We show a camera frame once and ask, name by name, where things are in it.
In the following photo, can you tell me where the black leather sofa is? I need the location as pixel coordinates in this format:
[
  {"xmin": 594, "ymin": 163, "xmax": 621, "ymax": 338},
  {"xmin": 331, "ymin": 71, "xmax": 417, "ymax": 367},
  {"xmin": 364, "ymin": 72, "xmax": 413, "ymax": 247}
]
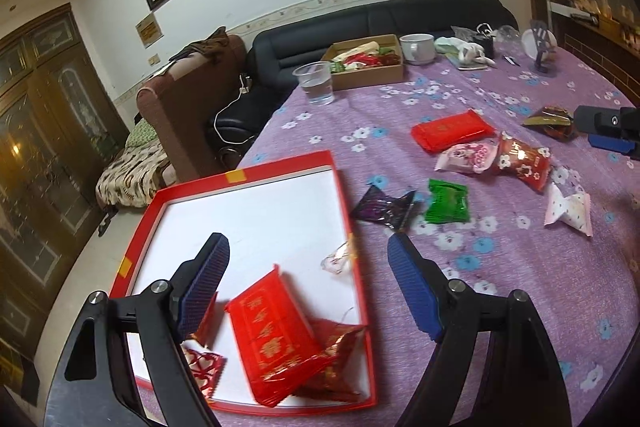
[{"xmin": 207, "ymin": 0, "xmax": 519, "ymax": 158}]

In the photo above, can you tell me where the dark red gold snack packet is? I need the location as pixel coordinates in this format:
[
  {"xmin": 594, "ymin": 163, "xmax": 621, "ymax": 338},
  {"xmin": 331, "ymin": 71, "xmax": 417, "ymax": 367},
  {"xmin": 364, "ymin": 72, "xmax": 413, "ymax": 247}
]
[{"xmin": 521, "ymin": 105, "xmax": 579, "ymax": 142}]

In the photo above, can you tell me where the white green plastic bag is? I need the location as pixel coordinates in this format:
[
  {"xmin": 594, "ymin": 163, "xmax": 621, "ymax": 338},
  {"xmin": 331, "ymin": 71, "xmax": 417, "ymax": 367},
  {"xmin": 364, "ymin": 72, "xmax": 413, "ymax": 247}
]
[{"xmin": 434, "ymin": 35, "xmax": 497, "ymax": 71}]

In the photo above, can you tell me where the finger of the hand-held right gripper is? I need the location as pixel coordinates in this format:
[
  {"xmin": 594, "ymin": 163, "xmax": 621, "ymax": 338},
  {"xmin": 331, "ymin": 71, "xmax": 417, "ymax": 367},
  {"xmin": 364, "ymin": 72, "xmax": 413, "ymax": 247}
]
[{"xmin": 574, "ymin": 105, "xmax": 640, "ymax": 154}]

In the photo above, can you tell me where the clear plastic cup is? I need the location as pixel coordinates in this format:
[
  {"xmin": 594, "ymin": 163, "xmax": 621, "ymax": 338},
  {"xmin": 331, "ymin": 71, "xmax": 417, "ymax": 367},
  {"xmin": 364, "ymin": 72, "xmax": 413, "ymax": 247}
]
[{"xmin": 292, "ymin": 60, "xmax": 335, "ymax": 107}]

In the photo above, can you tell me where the white charging cable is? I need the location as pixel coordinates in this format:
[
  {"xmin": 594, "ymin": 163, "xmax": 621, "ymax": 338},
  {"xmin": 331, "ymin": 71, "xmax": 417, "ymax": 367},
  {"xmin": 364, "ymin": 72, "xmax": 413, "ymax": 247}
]
[{"xmin": 213, "ymin": 73, "xmax": 254, "ymax": 142}]

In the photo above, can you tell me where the brown armchair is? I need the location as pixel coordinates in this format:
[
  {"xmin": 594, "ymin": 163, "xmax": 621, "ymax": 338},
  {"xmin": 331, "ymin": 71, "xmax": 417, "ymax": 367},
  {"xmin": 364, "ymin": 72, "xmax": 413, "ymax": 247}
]
[{"xmin": 136, "ymin": 34, "xmax": 249, "ymax": 184}]

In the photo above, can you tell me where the white ceramic mug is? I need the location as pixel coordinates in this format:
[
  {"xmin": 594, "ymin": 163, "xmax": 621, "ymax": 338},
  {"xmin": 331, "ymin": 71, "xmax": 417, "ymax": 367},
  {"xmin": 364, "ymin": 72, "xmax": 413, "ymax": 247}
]
[{"xmin": 398, "ymin": 33, "xmax": 437, "ymax": 66}]

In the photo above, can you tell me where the yellow wall notice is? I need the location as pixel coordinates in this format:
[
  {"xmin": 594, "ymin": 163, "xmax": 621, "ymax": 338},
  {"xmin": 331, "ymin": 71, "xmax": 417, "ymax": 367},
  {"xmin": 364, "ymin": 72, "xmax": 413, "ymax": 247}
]
[{"xmin": 135, "ymin": 11, "xmax": 164, "ymax": 49}]

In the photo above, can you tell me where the dark purple snack packet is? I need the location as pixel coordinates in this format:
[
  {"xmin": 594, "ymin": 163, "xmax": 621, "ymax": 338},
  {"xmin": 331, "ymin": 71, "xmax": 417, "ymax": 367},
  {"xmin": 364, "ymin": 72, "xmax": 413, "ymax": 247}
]
[{"xmin": 349, "ymin": 184, "xmax": 417, "ymax": 231}]

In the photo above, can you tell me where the green snack packet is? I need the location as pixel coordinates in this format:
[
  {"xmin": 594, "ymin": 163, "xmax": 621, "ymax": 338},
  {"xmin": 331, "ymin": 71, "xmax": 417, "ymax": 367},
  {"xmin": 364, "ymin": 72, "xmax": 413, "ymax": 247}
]
[{"xmin": 424, "ymin": 178, "xmax": 471, "ymax": 225}]

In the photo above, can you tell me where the large red gold-print snack packet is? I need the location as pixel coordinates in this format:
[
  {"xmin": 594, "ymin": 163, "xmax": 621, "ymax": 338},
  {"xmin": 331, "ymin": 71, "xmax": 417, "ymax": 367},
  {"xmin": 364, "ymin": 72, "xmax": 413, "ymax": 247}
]
[{"xmin": 224, "ymin": 264, "xmax": 332, "ymax": 408}]

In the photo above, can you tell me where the clear pink candy wrapper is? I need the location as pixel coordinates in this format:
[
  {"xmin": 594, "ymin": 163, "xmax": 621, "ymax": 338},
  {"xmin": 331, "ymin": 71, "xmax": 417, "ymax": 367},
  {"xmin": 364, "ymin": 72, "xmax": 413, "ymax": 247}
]
[{"xmin": 320, "ymin": 238, "xmax": 359, "ymax": 276}]

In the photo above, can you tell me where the clear plastic bag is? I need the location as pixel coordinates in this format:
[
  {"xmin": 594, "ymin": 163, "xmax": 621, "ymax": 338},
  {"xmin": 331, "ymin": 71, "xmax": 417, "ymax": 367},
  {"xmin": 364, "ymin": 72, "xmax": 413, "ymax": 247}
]
[{"xmin": 494, "ymin": 25, "xmax": 521, "ymax": 48}]

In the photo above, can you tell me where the cardboard box of snacks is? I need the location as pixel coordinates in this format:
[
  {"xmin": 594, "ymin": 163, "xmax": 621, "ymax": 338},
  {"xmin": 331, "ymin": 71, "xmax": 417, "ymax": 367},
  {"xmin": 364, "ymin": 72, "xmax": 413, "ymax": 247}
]
[{"xmin": 320, "ymin": 34, "xmax": 406, "ymax": 92}]

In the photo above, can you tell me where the brown patterned blanket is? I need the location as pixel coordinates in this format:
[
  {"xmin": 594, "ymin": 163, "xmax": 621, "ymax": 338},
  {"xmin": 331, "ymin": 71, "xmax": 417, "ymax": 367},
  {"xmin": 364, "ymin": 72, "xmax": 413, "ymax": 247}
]
[{"xmin": 95, "ymin": 140, "xmax": 172, "ymax": 210}]

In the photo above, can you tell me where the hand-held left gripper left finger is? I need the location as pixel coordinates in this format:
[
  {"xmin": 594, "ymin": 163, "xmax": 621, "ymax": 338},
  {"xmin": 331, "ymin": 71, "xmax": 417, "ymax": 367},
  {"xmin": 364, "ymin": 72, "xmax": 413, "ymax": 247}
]
[{"xmin": 42, "ymin": 232, "xmax": 231, "ymax": 427}]

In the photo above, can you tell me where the brown clothing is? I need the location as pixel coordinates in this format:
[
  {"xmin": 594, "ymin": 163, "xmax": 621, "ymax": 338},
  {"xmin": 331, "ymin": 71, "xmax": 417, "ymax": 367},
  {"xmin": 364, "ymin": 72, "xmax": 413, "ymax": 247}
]
[{"xmin": 169, "ymin": 26, "xmax": 232, "ymax": 64}]

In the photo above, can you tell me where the red white heart-pattern packet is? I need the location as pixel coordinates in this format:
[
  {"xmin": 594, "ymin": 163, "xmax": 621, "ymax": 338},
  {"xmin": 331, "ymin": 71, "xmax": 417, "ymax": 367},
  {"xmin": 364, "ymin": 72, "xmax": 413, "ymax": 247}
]
[{"xmin": 181, "ymin": 341, "xmax": 227, "ymax": 404}]

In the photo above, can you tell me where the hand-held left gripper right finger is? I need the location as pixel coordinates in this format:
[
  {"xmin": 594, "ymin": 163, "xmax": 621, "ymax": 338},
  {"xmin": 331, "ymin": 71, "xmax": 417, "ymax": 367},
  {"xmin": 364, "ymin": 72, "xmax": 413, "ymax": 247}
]
[{"xmin": 387, "ymin": 233, "xmax": 572, "ymax": 427}]

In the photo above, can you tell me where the crinkled red gold snack packet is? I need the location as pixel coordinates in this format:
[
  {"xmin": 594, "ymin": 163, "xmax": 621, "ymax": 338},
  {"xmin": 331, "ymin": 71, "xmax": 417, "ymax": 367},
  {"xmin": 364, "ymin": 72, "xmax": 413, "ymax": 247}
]
[{"xmin": 294, "ymin": 319, "xmax": 369, "ymax": 403}]

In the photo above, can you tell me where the small black pouch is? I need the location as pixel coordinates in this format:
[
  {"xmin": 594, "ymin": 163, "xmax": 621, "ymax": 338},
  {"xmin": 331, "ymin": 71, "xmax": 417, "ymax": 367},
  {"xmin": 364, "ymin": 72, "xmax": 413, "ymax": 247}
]
[{"xmin": 474, "ymin": 32, "xmax": 496, "ymax": 58}]

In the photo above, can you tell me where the white round plate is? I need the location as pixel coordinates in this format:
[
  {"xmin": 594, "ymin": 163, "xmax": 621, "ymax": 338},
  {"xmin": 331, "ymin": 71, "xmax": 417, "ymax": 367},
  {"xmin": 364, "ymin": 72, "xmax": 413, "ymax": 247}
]
[{"xmin": 521, "ymin": 27, "xmax": 558, "ymax": 56}]

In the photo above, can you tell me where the pink white floral snack packet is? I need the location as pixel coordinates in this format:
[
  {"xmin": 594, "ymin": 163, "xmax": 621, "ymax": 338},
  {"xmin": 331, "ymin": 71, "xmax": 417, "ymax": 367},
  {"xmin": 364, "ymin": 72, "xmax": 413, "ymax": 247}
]
[{"xmin": 434, "ymin": 141, "xmax": 502, "ymax": 176}]

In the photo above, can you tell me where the purple floral tablecloth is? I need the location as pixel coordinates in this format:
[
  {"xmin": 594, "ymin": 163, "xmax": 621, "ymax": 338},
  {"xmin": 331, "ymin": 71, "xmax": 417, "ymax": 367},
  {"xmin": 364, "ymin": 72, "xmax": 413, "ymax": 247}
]
[{"xmin": 142, "ymin": 38, "xmax": 640, "ymax": 427}]

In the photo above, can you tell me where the green pillow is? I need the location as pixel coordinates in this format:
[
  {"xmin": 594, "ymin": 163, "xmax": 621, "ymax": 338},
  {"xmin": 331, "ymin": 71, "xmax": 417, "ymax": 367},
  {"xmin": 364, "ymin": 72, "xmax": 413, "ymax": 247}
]
[{"xmin": 125, "ymin": 118, "xmax": 161, "ymax": 148}]

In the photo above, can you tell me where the red floral shiny snack packet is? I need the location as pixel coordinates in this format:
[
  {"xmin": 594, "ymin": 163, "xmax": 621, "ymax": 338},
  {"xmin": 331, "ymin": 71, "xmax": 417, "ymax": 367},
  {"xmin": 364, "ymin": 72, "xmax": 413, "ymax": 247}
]
[{"xmin": 494, "ymin": 131, "xmax": 552, "ymax": 194}]

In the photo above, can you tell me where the wooden glass-panel door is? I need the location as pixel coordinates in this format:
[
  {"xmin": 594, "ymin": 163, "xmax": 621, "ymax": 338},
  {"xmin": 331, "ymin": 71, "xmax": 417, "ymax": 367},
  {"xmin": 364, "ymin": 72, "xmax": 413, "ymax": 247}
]
[{"xmin": 0, "ymin": 3, "xmax": 132, "ymax": 360}]

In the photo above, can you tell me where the red shallow box white inside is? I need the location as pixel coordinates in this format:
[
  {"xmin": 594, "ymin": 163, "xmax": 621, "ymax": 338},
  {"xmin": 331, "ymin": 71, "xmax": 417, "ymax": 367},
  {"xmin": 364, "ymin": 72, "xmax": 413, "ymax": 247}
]
[{"xmin": 109, "ymin": 151, "xmax": 376, "ymax": 410}]

